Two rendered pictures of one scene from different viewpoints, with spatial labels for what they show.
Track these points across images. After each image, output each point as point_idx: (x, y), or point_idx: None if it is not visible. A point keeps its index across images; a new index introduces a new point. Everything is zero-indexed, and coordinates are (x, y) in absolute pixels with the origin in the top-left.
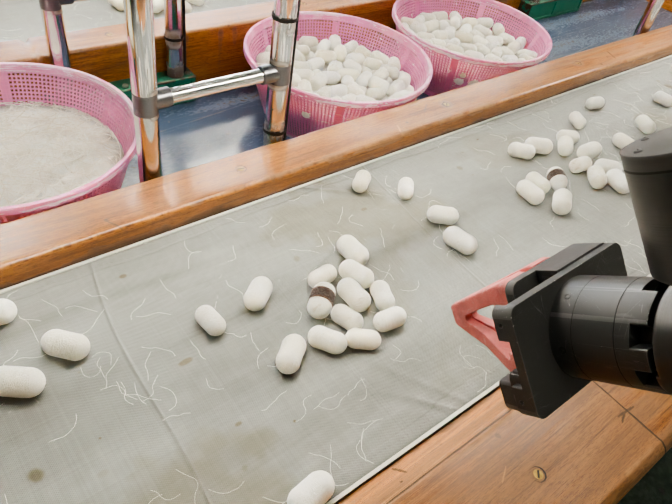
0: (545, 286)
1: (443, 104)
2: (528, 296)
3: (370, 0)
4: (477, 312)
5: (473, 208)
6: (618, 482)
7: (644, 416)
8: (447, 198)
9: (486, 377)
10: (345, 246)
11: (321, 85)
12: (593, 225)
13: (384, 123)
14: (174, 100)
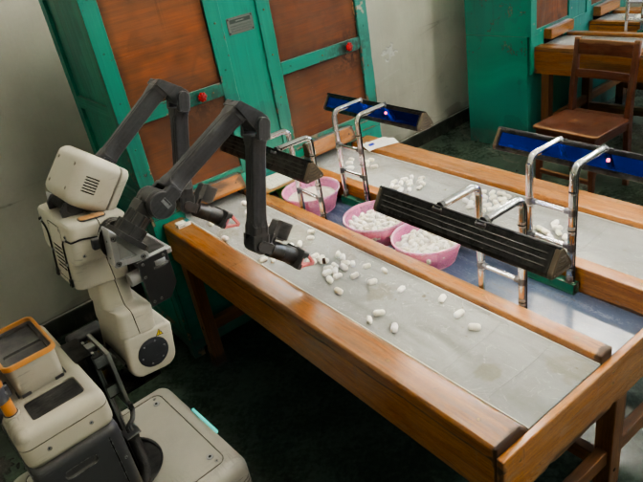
0: (219, 208)
1: (353, 235)
2: (217, 207)
3: None
4: (236, 224)
5: (307, 250)
6: (220, 262)
7: (233, 266)
8: (311, 246)
9: (250, 254)
10: None
11: (366, 221)
12: (305, 270)
13: (336, 228)
14: (300, 191)
